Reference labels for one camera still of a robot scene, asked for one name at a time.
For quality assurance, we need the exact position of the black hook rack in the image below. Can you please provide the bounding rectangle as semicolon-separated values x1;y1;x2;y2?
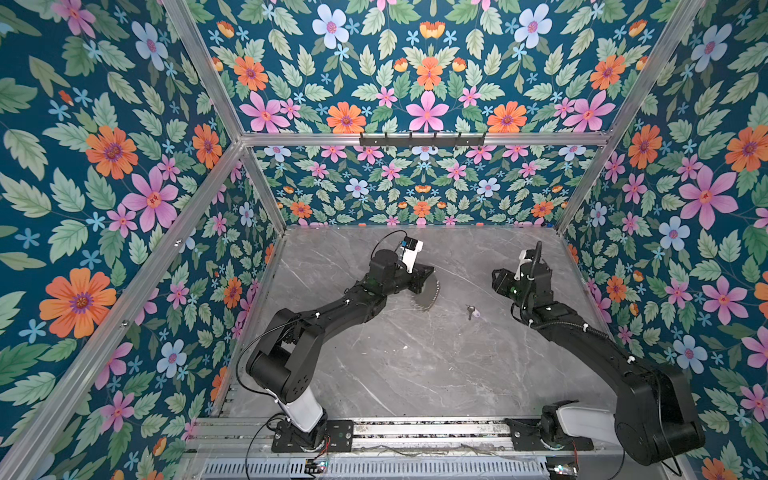
358;132;486;149

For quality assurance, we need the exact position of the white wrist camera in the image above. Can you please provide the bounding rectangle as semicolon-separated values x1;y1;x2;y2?
514;249;536;281
401;236;423;274

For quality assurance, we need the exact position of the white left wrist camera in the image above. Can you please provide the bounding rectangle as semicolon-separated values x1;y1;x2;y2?
401;236;423;274

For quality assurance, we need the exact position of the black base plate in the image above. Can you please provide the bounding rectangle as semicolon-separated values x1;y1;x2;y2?
503;418;595;452
271;420;355;453

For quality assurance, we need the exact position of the white perforated cable duct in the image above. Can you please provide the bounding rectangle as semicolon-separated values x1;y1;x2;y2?
201;456;550;479

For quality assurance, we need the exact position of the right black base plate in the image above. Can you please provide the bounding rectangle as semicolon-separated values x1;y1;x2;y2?
503;418;595;452

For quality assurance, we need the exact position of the red keyring with metal rings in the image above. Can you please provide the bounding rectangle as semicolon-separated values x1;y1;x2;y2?
413;273;440;311

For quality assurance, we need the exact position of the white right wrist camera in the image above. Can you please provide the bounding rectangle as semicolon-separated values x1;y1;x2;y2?
514;249;536;281

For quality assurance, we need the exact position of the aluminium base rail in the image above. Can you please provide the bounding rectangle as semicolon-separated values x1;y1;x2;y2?
187;417;623;455

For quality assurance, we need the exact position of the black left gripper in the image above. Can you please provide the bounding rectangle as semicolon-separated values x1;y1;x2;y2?
382;260;435;297

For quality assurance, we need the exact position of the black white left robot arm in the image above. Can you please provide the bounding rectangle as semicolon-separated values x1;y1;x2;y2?
245;237;439;451

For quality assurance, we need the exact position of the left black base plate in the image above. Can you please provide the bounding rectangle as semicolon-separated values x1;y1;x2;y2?
271;420;355;453

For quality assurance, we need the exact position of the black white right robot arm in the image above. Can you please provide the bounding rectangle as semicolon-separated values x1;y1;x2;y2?
492;262;705;466

